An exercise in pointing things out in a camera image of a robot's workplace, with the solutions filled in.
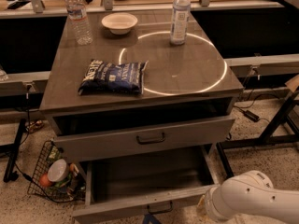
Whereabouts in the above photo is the grey drawer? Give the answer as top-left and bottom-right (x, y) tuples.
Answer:
(54, 115), (235, 162)
(73, 146), (219, 224)

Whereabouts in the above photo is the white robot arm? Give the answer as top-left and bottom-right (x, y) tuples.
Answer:
(198, 170), (299, 224)

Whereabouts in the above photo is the grey drawer cabinet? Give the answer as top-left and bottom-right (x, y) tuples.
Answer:
(39, 9), (245, 137)

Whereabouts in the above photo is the grey top drawer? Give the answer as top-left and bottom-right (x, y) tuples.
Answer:
(54, 115), (235, 162)

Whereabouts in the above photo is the black power adapter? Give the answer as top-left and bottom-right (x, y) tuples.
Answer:
(244, 110), (260, 122)

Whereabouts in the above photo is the black metal stand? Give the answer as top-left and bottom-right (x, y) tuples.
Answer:
(216, 91), (299, 177)

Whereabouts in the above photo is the silver lidded can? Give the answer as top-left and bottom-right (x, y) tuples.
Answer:
(48, 159), (69, 182)

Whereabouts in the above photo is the blue chip bag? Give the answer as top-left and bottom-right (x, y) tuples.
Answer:
(78, 60), (148, 95)

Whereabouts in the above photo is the green snack bag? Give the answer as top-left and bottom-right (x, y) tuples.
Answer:
(47, 146), (61, 161)

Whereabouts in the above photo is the red apple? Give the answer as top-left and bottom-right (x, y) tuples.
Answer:
(39, 174), (53, 188)

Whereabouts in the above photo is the black left table leg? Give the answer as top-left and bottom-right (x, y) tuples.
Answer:
(0, 119), (26, 183)

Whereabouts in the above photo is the white bowl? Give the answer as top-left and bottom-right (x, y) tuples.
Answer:
(102, 12), (138, 35)

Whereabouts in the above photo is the white labelled bottle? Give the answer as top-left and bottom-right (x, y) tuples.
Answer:
(170, 0), (191, 45)

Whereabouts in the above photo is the clear water bottle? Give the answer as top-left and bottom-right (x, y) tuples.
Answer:
(65, 0), (93, 45)

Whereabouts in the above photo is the black wire basket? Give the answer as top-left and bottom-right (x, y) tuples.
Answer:
(27, 141), (85, 203)

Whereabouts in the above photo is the grey metal rail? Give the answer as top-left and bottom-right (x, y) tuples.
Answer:
(225, 54), (299, 77)

